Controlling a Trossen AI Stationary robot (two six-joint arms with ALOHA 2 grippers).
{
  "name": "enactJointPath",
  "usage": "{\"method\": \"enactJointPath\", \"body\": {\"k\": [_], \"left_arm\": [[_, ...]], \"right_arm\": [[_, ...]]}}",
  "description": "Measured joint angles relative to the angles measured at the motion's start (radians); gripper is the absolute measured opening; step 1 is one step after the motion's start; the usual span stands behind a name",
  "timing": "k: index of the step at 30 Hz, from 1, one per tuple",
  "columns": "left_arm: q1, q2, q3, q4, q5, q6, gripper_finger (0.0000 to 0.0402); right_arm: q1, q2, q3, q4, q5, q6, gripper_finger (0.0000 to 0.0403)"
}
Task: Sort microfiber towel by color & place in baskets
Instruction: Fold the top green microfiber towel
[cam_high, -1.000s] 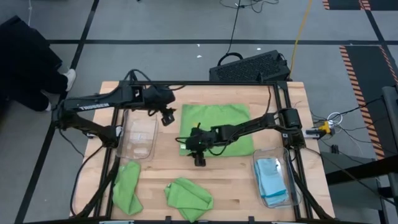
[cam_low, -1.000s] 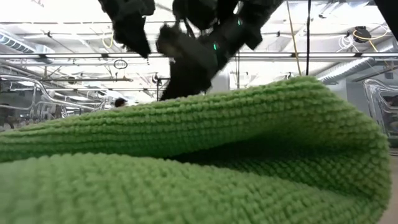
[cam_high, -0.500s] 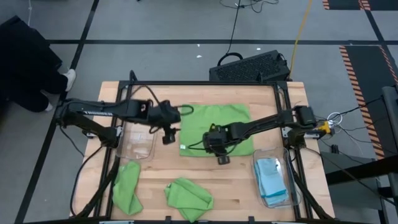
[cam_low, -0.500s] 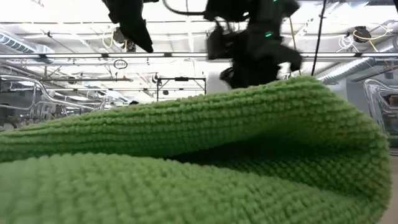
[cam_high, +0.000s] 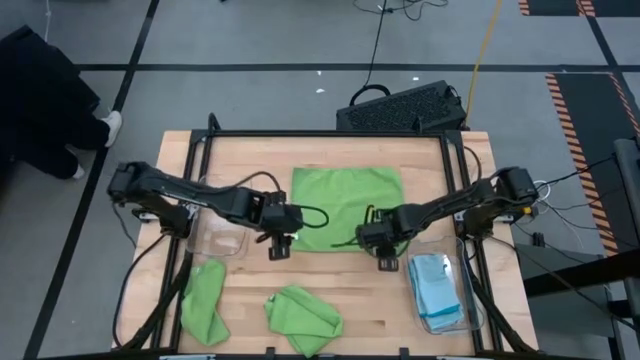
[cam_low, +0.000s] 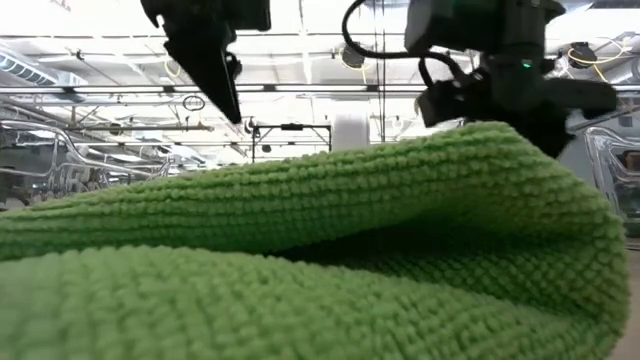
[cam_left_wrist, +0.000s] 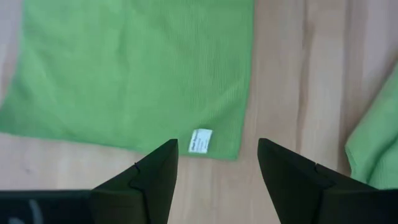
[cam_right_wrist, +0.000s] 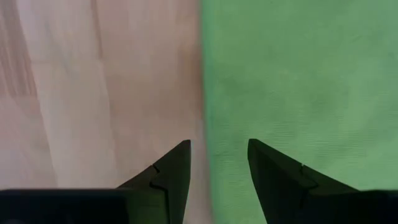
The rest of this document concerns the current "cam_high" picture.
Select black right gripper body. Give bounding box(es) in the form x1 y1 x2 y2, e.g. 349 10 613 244
372 209 412 274

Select yellow floor cable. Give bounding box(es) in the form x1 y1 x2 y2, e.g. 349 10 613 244
464 0 505 126

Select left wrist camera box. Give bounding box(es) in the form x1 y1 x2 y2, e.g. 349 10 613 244
260 202 305 234

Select clear plastic basket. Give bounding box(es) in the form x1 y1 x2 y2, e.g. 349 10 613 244
406 234 487 335
183 192 251 260

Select black metal table frame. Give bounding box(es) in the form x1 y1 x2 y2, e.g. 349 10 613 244
112 112 541 360

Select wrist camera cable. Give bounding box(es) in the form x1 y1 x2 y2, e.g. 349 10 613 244
233 170 331 230
329 203 384 250

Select black crossbeam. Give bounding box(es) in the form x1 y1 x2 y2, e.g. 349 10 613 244
522 248 640 299

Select black hazard-striped floor mat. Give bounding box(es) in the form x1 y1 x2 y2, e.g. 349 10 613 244
544 72 640 256
517 0 640 19

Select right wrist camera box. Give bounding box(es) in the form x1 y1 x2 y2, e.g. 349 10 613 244
356 223 395 250

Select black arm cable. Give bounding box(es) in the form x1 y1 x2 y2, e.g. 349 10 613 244
462 144 484 184
112 232 171 349

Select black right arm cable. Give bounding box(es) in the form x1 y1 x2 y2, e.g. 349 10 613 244
462 144 484 184

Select tangled black floor cable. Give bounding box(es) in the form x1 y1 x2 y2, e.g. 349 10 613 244
353 0 450 23

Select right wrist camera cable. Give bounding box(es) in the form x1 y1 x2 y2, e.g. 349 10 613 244
329 203 384 250

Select white coiled cable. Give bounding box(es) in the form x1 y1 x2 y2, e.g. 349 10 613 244
530 179 552 201

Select green microfiber towel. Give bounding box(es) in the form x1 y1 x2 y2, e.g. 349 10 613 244
179 258 232 347
290 167 406 254
263 284 345 359

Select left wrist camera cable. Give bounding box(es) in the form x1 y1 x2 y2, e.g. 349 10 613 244
233 170 331 230

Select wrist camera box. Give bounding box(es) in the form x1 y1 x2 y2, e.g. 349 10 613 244
356 223 395 250
260 202 305 234

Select person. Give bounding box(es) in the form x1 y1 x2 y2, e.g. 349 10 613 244
0 27 124 181

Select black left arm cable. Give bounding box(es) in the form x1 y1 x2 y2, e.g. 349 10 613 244
112 232 171 349

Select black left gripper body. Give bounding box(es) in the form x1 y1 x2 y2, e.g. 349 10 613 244
255 230 304 262

